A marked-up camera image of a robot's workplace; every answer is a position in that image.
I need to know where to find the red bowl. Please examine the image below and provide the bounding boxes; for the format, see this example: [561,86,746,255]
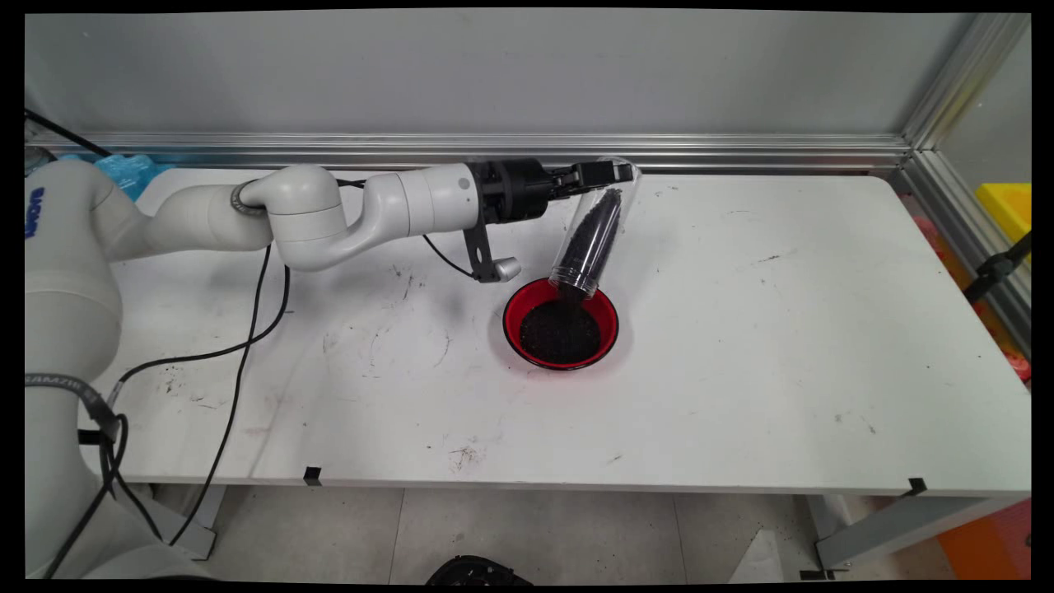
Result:
[503,277,620,371]

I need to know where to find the blue patterned bag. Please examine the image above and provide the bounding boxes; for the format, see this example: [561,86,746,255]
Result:
[58,152,178,203]

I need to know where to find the orange box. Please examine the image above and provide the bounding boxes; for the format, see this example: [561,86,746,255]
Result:
[935,498,1032,580]

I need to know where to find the clear plastic jar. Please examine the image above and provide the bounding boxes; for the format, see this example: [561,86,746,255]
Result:
[548,156,641,299]

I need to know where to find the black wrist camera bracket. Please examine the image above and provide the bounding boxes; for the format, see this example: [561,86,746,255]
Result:
[463,224,522,284]

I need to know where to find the black object on floor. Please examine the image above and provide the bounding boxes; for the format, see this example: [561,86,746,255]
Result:
[426,555,534,586]

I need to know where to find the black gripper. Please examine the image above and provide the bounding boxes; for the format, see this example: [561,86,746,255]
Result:
[471,159,634,225]

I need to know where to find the black grains in bowl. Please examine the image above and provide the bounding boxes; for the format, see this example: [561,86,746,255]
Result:
[520,298,601,364]

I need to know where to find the aluminium frame rail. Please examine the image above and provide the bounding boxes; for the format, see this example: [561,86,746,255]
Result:
[25,133,913,174]
[898,148,1032,355]

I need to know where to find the grey velcro strap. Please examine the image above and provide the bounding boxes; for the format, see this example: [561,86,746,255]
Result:
[25,372,121,441]

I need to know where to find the grey table leg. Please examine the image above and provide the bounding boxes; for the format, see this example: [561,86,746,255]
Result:
[136,484,219,561]
[815,494,1030,573]

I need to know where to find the black cable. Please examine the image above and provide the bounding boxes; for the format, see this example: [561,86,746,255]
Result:
[111,177,477,396]
[169,245,273,547]

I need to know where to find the yellow box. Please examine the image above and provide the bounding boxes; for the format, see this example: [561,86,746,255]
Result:
[976,183,1032,248]

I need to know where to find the aluminium frame post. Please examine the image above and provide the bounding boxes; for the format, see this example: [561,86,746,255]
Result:
[902,12,1032,153]

